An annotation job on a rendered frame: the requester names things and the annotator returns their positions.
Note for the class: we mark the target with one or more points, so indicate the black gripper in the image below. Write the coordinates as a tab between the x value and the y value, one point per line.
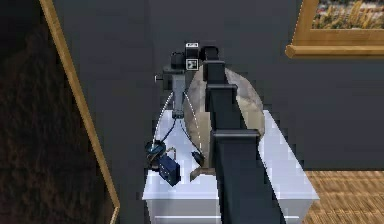
178	80

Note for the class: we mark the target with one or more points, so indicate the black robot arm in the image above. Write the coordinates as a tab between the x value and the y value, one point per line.
235	156

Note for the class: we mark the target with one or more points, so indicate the round grey stone ornament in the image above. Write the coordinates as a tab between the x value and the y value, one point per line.
250	105

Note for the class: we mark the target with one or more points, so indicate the white cabinet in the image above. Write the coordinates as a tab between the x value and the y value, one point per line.
290	176

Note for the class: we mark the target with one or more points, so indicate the wooden framed picture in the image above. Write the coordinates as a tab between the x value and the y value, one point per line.
336	36

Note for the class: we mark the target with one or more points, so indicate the wooden door frame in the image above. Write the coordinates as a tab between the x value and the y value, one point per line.
78	96

